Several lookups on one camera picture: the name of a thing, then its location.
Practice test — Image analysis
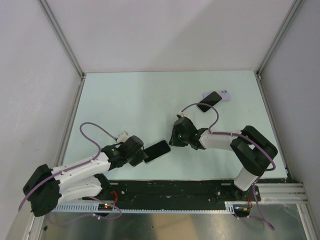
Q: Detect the clear phone case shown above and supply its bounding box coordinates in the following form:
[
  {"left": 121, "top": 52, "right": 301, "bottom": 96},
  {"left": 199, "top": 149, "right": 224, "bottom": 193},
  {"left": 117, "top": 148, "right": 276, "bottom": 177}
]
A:
[{"left": 143, "top": 139, "right": 172, "bottom": 165}]

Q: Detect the black screen phone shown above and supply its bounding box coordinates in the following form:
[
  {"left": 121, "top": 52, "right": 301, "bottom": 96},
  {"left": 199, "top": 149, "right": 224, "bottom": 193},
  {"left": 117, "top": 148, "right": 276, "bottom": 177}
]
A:
[
  {"left": 197, "top": 91, "right": 222, "bottom": 113},
  {"left": 143, "top": 139, "right": 172, "bottom": 163}
]

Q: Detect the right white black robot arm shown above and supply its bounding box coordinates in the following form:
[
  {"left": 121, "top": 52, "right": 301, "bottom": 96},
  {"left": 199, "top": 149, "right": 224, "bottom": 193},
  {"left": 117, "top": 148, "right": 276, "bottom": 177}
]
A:
[{"left": 169, "top": 116, "right": 278, "bottom": 201}]

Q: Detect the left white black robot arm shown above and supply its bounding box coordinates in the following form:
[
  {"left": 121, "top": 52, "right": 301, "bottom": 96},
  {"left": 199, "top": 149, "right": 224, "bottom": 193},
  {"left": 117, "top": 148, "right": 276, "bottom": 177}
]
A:
[{"left": 22, "top": 132, "right": 147, "bottom": 217}]

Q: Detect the purple phone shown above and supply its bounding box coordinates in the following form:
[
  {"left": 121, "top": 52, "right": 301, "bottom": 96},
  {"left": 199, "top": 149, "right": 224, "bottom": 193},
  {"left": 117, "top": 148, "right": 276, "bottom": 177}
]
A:
[{"left": 202, "top": 90, "right": 231, "bottom": 102}]

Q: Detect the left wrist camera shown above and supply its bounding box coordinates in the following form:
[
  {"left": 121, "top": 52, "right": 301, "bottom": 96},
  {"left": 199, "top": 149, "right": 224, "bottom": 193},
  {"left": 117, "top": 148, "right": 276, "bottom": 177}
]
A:
[{"left": 115, "top": 131, "right": 130, "bottom": 143}]

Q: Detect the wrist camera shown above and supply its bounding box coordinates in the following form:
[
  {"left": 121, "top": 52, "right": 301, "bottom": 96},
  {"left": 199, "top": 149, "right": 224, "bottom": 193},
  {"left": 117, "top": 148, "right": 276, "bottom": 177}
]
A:
[
  {"left": 176, "top": 112, "right": 190, "bottom": 120},
  {"left": 115, "top": 131, "right": 130, "bottom": 143}
]

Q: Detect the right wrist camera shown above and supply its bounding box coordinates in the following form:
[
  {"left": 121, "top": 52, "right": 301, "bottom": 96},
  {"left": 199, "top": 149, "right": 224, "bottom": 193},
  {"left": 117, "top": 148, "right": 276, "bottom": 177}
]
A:
[{"left": 176, "top": 112, "right": 190, "bottom": 120}]

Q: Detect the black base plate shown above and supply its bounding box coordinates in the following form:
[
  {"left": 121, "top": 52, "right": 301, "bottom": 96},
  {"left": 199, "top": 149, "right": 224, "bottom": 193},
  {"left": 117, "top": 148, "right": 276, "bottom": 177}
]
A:
[{"left": 96, "top": 180, "right": 261, "bottom": 210}]

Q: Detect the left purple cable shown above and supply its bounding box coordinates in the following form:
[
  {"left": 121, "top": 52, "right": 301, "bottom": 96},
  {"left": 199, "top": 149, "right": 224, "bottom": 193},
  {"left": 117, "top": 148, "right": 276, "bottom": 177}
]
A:
[{"left": 17, "top": 121, "right": 118, "bottom": 213}]

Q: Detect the purple cable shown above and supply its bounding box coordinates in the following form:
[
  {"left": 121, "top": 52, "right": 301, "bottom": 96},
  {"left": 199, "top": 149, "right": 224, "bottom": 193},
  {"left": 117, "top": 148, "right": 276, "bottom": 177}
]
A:
[
  {"left": 17, "top": 121, "right": 118, "bottom": 213},
  {"left": 179, "top": 102, "right": 276, "bottom": 172}
]

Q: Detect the white slotted cable duct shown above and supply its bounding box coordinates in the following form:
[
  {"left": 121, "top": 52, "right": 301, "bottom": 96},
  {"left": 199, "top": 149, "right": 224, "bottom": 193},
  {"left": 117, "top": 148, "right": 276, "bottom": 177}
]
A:
[{"left": 52, "top": 201, "right": 235, "bottom": 214}]

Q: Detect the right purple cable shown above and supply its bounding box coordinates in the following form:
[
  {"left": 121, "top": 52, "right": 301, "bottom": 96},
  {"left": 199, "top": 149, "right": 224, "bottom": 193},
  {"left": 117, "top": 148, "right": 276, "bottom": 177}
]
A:
[{"left": 179, "top": 102, "right": 276, "bottom": 172}]

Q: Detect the aluminium front rail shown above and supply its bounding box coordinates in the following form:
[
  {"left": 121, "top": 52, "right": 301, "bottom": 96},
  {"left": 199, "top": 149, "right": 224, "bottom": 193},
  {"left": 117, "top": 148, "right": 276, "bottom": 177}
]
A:
[{"left": 257, "top": 183, "right": 309, "bottom": 204}]

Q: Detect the left aluminium frame post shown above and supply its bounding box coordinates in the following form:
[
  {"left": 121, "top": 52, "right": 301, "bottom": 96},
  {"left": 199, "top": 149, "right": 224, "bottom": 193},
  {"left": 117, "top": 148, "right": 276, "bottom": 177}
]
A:
[{"left": 37, "top": 0, "right": 85, "bottom": 80}]

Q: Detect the aluminium frame post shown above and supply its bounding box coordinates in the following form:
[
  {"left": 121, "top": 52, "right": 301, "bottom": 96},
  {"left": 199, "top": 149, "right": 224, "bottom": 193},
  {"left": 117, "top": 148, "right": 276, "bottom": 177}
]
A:
[
  {"left": 256, "top": 0, "right": 305, "bottom": 79},
  {"left": 37, "top": 0, "right": 85, "bottom": 80}
]

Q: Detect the right aluminium frame post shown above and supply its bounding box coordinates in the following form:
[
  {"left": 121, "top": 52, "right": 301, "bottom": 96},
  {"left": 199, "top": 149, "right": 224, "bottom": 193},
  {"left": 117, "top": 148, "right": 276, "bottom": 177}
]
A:
[{"left": 256, "top": 0, "right": 305, "bottom": 79}]

